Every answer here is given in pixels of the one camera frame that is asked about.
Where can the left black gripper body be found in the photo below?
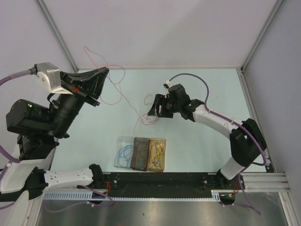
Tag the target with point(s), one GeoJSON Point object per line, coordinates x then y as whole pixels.
{"type": "Point", "coordinates": [74, 84]}

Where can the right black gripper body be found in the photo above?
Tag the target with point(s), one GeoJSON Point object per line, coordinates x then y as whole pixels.
{"type": "Point", "coordinates": [167, 106]}

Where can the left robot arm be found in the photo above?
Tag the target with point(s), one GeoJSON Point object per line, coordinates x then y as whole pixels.
{"type": "Point", "coordinates": [39, 129]}

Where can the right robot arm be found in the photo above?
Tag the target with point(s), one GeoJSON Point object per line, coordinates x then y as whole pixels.
{"type": "Point", "coordinates": [246, 139]}

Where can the amber plastic bin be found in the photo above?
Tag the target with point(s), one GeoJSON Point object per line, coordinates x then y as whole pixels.
{"type": "Point", "coordinates": [157, 150]}

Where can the dark grey plastic bin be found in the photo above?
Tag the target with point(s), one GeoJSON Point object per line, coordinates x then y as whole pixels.
{"type": "Point", "coordinates": [141, 154]}

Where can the clear plastic bin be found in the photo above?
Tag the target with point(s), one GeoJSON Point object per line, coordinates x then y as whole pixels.
{"type": "Point", "coordinates": [125, 150]}

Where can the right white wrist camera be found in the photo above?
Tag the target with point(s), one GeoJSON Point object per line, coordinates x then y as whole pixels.
{"type": "Point", "coordinates": [167, 84]}

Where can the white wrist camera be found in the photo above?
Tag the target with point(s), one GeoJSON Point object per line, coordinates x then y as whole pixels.
{"type": "Point", "coordinates": [48, 76]}
{"type": "Point", "coordinates": [167, 84]}

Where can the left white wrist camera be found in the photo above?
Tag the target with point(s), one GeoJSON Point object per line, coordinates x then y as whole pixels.
{"type": "Point", "coordinates": [48, 76]}

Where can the left aluminium corner post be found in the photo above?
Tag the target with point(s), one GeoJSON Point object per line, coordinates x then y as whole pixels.
{"type": "Point", "coordinates": [56, 33]}

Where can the aluminium corner post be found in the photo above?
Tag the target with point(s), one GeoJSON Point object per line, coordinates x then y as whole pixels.
{"type": "Point", "coordinates": [56, 33]}
{"type": "Point", "coordinates": [266, 26]}

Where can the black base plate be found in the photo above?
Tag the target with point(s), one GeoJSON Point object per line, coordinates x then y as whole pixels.
{"type": "Point", "coordinates": [162, 185]}

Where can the aluminium frame rail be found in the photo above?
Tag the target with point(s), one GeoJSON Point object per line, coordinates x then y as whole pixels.
{"type": "Point", "coordinates": [265, 182]}

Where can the right aluminium corner post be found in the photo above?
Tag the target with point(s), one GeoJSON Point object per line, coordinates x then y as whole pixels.
{"type": "Point", "coordinates": [266, 26]}

